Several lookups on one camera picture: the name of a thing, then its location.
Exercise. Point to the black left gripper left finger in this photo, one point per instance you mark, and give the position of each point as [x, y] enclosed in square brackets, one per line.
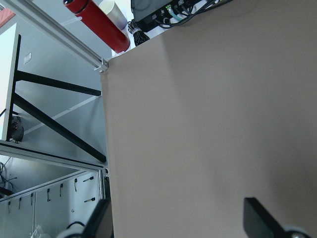
[98, 225]

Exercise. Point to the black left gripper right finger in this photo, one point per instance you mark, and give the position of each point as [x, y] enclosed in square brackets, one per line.
[259, 223]

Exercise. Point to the red cylindrical bottle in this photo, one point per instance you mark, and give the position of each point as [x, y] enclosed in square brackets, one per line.
[98, 22]

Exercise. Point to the white paper cup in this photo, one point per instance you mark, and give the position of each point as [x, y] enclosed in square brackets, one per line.
[113, 12]

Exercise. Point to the black table leg frame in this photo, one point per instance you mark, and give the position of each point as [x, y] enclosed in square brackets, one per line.
[59, 100]

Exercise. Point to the aluminium frame rail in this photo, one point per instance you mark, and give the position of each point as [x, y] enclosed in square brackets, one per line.
[43, 22]

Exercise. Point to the black network switch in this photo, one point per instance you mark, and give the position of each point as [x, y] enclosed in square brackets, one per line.
[149, 14]

